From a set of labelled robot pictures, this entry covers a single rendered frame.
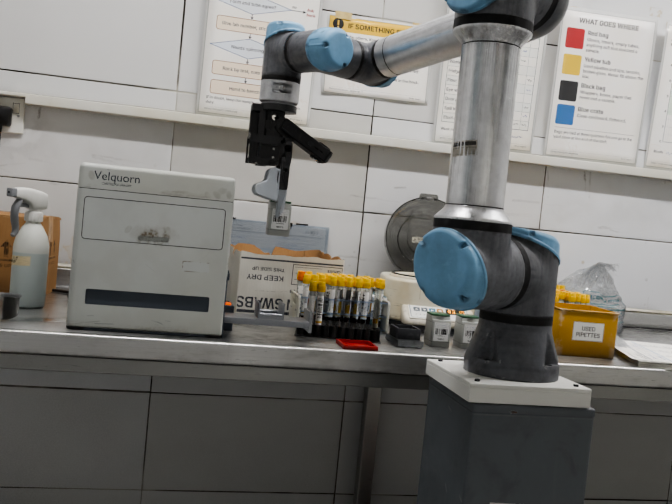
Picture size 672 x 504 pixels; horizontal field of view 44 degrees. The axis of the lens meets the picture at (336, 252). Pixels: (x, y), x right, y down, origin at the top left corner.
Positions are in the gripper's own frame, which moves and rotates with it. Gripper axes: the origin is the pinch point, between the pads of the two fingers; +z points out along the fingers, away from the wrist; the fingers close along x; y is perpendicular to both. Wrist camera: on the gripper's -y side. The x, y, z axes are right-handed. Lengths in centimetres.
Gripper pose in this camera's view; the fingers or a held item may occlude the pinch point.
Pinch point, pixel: (279, 211)
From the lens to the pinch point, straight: 159.1
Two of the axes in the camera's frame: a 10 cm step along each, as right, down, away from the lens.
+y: -9.8, -0.9, -2.0
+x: 1.9, 0.7, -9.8
